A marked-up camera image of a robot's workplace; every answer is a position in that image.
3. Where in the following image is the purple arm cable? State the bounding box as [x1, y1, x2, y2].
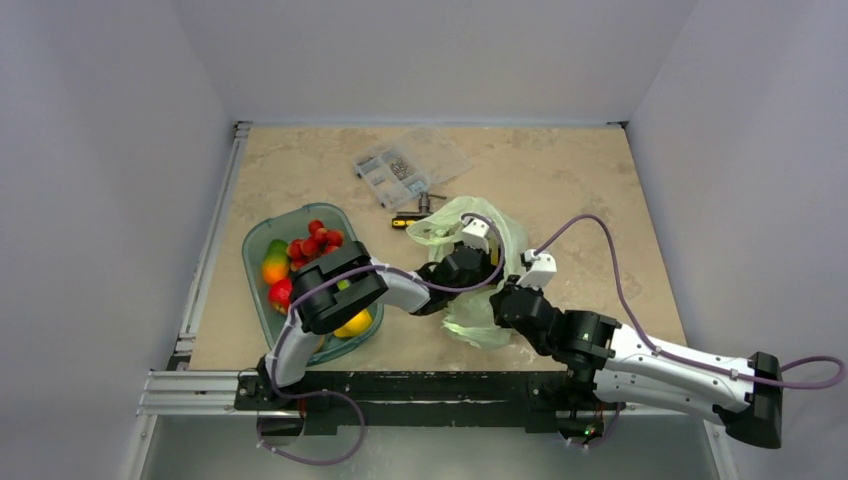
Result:
[254, 211, 507, 467]
[533, 213, 848, 450]

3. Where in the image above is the black aluminium base frame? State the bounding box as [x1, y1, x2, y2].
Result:
[122, 122, 740, 480]

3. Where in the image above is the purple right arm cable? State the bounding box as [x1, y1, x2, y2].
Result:
[533, 213, 848, 450]

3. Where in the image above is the green orange fake mango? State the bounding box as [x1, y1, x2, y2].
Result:
[260, 239, 290, 285]

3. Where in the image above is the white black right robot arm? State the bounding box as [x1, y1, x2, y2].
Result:
[490, 281, 783, 449]

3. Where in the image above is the clear plastic screw box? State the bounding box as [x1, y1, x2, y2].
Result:
[351, 127, 471, 211]

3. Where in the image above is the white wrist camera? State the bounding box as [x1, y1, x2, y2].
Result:
[460, 216, 493, 253]
[517, 249, 557, 290]

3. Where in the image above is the red fake lychee bunch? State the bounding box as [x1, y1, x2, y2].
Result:
[286, 219, 346, 271]

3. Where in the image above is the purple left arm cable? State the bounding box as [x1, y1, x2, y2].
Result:
[254, 211, 507, 467]

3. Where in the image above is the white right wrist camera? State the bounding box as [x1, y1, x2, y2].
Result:
[517, 249, 557, 290]

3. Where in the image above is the yellow black screwdriver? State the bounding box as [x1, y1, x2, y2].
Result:
[390, 215, 423, 230]

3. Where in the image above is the teal plastic tray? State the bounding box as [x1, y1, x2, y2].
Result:
[241, 203, 384, 366]

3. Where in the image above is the yellow fake lemon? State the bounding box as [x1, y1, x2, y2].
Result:
[333, 309, 373, 339]

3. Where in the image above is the green plastic bag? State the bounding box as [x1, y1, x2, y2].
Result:
[406, 196, 529, 350]

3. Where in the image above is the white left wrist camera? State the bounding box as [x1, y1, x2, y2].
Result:
[460, 216, 493, 253]

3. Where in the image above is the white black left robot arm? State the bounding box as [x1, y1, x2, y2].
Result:
[259, 241, 504, 409]

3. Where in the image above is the red fake apple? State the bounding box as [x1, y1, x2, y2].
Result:
[268, 277, 292, 315]

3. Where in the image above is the yellow green fake starfruit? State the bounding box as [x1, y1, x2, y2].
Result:
[490, 240, 501, 266]

